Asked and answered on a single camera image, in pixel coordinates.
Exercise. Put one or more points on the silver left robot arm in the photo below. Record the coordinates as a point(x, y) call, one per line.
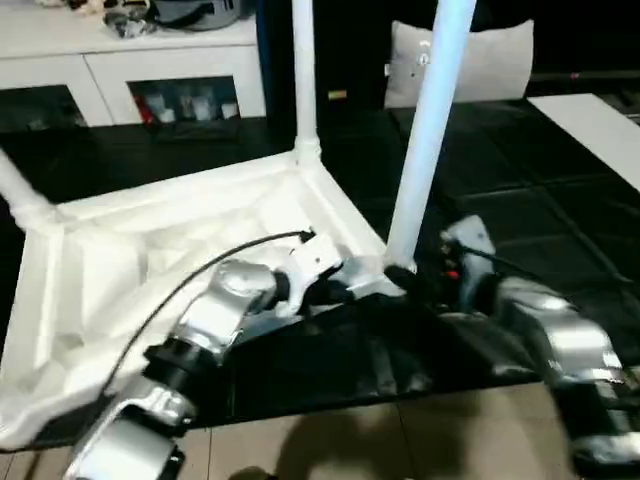
point(225, 290)

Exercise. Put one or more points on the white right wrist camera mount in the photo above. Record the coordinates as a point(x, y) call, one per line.
point(475, 235)

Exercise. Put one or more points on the grey helmet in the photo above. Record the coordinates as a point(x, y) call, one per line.
point(200, 12)

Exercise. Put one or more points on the white plastic table leg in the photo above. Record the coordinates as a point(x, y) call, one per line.
point(20, 190)
point(305, 75)
point(425, 125)

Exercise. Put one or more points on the black clutter pile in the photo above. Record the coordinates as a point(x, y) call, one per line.
point(127, 22)

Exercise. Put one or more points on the black work mat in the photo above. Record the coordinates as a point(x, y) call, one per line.
point(525, 190)

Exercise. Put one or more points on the grey cushion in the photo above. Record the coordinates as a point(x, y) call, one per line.
point(495, 65)

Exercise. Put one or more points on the small yellow label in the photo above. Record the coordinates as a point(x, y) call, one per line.
point(337, 95)

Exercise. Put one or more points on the beige plush toy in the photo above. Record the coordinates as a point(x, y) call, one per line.
point(92, 5)

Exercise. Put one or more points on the white glass-door cabinet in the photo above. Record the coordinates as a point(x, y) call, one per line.
point(50, 40)

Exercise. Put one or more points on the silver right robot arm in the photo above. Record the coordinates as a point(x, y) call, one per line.
point(575, 330)

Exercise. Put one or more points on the white plastic table top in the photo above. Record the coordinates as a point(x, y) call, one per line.
point(150, 225)

